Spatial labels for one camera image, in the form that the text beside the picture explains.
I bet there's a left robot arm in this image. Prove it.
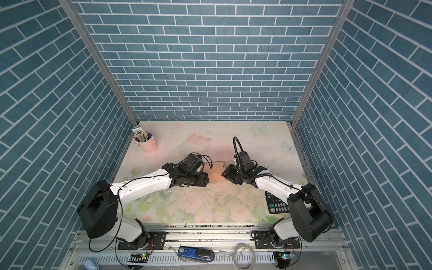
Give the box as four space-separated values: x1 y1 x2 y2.
77 153 213 249

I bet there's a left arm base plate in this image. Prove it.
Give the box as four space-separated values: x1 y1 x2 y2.
117 231 167 250

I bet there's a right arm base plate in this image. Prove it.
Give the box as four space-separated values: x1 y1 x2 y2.
250 230 300 249

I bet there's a black calculator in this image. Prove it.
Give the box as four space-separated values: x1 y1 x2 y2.
265 191 290 214

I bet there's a blue handheld device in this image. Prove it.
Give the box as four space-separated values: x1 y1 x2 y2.
178 246 215 262

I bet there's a pink paper box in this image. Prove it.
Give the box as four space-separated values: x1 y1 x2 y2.
203 161 225 183

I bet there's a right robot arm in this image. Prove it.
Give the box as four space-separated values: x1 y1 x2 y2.
222 151 334 246

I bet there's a pink pen cup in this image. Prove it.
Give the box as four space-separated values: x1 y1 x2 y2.
137 133 158 154

